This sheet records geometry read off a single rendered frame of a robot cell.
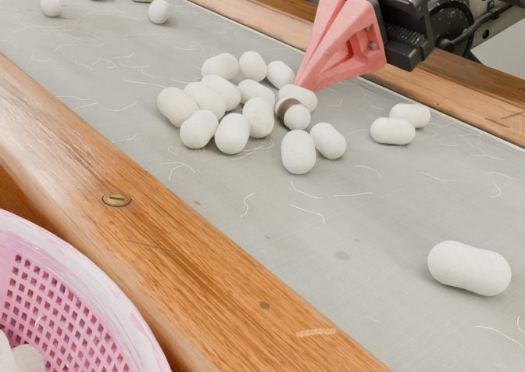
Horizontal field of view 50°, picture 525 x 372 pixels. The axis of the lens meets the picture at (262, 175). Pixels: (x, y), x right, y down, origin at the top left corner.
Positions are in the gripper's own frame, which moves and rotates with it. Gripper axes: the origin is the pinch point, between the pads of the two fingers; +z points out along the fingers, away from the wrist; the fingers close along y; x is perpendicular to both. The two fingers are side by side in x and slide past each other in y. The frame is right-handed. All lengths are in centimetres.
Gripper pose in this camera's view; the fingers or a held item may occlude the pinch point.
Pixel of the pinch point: (305, 83)
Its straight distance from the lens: 44.6
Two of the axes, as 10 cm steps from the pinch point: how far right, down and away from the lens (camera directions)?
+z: -6.6, 7.3, -1.9
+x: 3.5, 5.2, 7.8
